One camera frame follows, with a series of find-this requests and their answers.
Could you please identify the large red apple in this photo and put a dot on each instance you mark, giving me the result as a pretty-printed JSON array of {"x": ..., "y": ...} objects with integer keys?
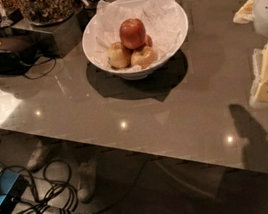
[{"x": 132, "y": 33}]

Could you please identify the small red apple back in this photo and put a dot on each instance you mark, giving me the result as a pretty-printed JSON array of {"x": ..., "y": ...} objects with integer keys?
[{"x": 148, "y": 40}]

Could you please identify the yellow-red apple front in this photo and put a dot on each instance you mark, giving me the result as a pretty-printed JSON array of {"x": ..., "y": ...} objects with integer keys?
[{"x": 144, "y": 57}]

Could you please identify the yellow-red apple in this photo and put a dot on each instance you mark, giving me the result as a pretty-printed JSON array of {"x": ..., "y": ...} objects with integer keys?
[
  {"x": 119, "y": 56},
  {"x": 144, "y": 57}
]

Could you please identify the white bowl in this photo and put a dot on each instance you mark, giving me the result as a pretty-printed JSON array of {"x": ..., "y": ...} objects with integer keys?
[{"x": 142, "y": 72}]

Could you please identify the yellow-red apple left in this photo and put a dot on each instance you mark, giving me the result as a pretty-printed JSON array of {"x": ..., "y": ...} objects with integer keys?
[{"x": 119, "y": 56}]

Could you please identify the white paper liner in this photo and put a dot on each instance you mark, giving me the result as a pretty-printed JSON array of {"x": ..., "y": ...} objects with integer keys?
[{"x": 132, "y": 35}]

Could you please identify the dark metal stand box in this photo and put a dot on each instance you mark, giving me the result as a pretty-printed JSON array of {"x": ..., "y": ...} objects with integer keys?
[{"x": 53, "y": 40}]

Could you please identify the glass jar of granola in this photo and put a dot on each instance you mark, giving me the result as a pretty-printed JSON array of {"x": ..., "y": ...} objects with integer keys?
[{"x": 46, "y": 12}]

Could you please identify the white shoe right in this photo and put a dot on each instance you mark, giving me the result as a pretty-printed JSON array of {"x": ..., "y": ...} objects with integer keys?
[{"x": 87, "y": 180}]

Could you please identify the white shoe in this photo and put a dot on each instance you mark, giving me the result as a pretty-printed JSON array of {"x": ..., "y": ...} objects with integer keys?
[
  {"x": 38, "y": 157},
  {"x": 87, "y": 180}
]

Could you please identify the white shoe left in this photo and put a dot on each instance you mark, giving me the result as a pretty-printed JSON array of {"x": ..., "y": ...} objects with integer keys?
[{"x": 38, "y": 157}]

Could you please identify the metal scoop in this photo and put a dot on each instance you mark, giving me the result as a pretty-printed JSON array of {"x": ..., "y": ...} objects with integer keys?
[{"x": 5, "y": 21}]

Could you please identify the black device with label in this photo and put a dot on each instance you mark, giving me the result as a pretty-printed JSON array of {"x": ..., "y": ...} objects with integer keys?
[{"x": 17, "y": 54}]

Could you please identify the blue box on floor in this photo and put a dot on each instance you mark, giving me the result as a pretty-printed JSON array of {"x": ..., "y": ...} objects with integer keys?
[{"x": 12, "y": 187}]

